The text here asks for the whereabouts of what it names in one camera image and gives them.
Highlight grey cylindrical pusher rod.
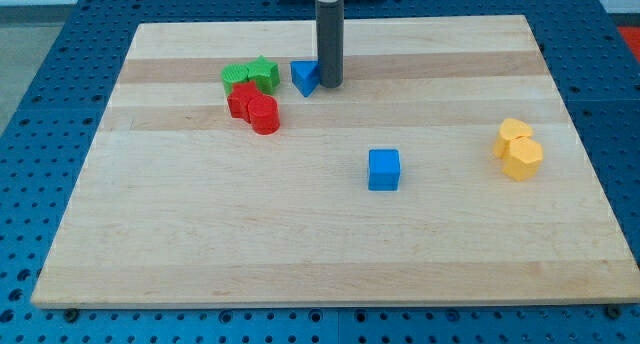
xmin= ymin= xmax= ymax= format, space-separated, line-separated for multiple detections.
xmin=315 ymin=0 xmax=344 ymax=88

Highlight blue triangle block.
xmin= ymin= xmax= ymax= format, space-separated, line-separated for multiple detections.
xmin=290 ymin=60 xmax=320 ymax=97

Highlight green star block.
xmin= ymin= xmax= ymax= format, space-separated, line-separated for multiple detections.
xmin=246 ymin=56 xmax=280 ymax=95

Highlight red star block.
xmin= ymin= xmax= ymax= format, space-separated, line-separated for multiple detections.
xmin=227 ymin=81 xmax=263 ymax=123

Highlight green cylinder block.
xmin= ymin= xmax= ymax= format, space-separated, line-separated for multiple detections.
xmin=221 ymin=63 xmax=249 ymax=96

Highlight red cylinder block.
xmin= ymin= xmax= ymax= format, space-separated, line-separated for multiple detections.
xmin=247 ymin=95 xmax=280 ymax=135

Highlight blue cube block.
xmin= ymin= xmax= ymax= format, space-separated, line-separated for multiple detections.
xmin=368 ymin=149 xmax=401 ymax=191

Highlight wooden board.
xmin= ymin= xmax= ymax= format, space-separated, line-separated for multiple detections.
xmin=31 ymin=15 xmax=639 ymax=309

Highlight yellow heart block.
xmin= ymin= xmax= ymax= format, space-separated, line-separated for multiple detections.
xmin=493 ymin=118 xmax=534 ymax=158

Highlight yellow hexagon block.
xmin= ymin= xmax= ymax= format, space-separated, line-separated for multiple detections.
xmin=502 ymin=137 xmax=544 ymax=181

